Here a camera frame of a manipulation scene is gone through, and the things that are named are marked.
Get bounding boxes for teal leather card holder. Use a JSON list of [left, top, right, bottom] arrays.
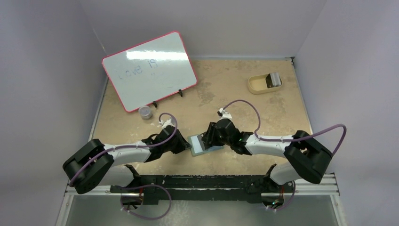
[[188, 133, 223, 157]]

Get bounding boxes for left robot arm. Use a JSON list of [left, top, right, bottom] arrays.
[[62, 125, 191, 194]]

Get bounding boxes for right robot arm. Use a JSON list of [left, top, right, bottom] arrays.
[[199, 119, 333, 192]]

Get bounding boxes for stack of cards in tray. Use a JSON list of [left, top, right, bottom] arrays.
[[265, 72, 282, 89]]

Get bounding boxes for small silver tin can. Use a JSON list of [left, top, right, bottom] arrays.
[[138, 105, 153, 120]]

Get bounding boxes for beige oval tray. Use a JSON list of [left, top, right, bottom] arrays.
[[247, 74, 282, 95]]

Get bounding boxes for pink framed whiteboard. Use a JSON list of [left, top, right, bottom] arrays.
[[102, 31, 198, 113]]

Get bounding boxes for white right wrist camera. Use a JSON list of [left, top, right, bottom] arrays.
[[217, 108, 232, 120]]

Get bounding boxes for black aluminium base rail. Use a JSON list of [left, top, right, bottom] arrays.
[[64, 173, 340, 207]]

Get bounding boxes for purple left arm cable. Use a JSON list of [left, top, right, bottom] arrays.
[[69, 113, 178, 221]]

